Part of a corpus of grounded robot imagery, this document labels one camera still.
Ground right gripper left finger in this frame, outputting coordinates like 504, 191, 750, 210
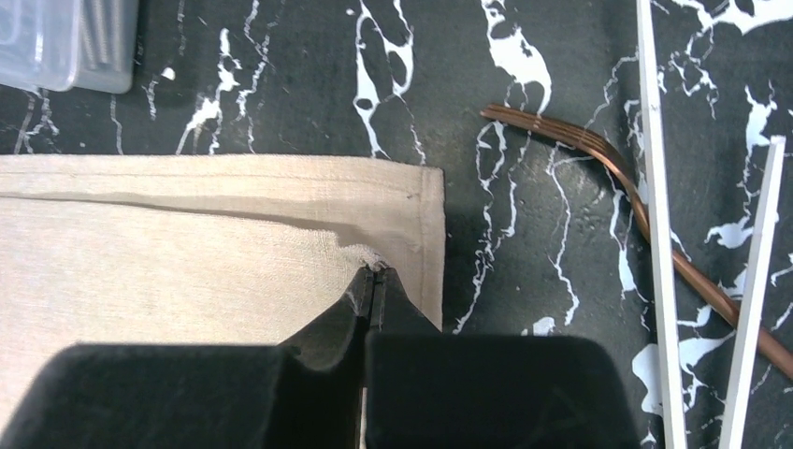
1, 268, 376, 448

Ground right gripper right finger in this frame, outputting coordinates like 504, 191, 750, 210
365, 268, 640, 448

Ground beige cloth napkin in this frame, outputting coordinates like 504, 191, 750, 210
1, 154, 446, 422

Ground clear plastic screw box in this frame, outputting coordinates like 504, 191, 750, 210
1, 0, 139, 94

